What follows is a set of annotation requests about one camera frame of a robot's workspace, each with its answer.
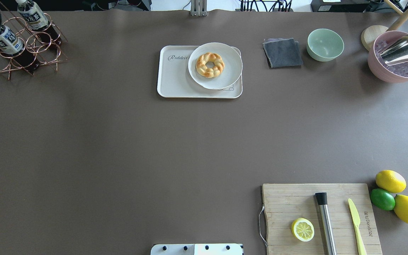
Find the copper wire bottle rack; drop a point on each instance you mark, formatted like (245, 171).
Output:
(45, 53)

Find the bamboo cutting board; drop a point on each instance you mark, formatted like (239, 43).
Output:
(286, 202)

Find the grey folded cloth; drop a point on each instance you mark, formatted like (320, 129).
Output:
(282, 52)

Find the white round plate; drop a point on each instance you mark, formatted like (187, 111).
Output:
(230, 73)

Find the cream serving tray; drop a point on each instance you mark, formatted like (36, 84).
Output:
(174, 79)

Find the pink ice bowl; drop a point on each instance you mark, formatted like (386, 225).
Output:
(394, 73)

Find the green lime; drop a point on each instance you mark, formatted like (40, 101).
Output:
(382, 199)

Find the yellow-green plastic knife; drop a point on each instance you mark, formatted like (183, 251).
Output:
(356, 222)

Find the tea bottle white cap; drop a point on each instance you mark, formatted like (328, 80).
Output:
(12, 46)

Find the steel ice scoop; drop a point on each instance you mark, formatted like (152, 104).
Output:
(397, 53)

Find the whole yellow lemon far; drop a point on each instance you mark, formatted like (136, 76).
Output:
(391, 181)

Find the half lemon slice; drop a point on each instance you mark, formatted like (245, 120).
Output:
(303, 229)

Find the mint green bowl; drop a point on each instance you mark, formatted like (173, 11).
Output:
(324, 45)

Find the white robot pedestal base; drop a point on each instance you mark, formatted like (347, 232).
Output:
(198, 249)

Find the braided ring bread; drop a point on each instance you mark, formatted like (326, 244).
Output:
(210, 65)

